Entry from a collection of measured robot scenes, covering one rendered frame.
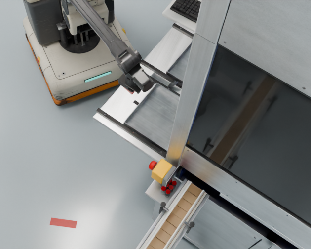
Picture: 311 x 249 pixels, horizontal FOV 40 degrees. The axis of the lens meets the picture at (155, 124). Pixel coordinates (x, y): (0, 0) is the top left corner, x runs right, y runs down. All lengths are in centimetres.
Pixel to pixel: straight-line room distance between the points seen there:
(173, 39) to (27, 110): 127
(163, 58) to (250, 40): 119
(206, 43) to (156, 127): 93
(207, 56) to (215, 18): 14
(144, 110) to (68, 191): 99
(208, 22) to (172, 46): 118
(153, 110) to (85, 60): 100
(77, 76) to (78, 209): 84
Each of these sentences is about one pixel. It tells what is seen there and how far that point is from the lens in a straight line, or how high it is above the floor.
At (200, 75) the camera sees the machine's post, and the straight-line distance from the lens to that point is 115.
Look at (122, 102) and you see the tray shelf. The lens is 198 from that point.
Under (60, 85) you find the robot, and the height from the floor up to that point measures 27.
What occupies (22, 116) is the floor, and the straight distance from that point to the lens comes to 302.
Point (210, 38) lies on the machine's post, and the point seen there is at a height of 181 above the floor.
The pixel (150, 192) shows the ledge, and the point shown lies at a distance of 181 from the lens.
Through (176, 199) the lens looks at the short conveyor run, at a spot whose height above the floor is 97.
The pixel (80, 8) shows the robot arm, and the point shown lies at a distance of 158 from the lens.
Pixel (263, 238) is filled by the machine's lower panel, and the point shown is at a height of 86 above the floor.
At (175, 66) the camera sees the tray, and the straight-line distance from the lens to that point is 210.
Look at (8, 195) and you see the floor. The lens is 282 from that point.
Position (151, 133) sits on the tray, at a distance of 191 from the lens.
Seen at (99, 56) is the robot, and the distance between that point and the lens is 286.
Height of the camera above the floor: 260
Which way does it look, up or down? 63 degrees down
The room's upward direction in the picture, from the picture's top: 8 degrees clockwise
